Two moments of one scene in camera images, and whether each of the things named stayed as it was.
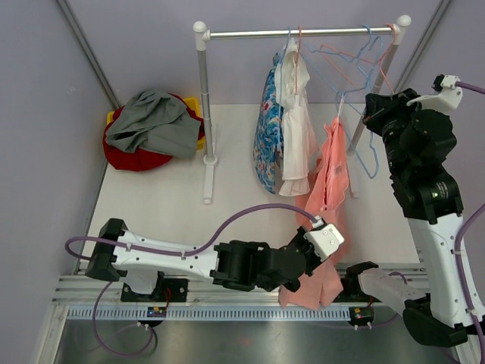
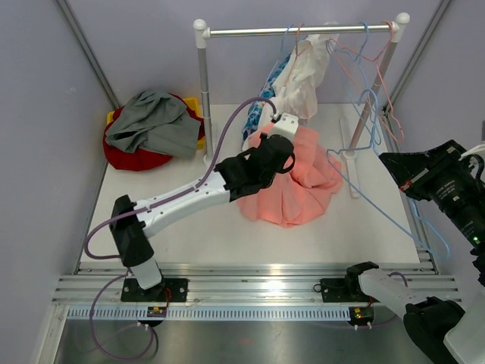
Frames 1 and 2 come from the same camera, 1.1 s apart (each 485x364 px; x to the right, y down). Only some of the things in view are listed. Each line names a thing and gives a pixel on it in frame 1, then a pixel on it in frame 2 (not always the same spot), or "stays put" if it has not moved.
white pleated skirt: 300,147 → 295,92
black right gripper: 380,108 → 414,170
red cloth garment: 142,160 stays put
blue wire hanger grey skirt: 362,145 → 368,171
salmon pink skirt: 328,202 → 300,196
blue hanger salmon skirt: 330,176 → 331,47
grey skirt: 156,121 stays put
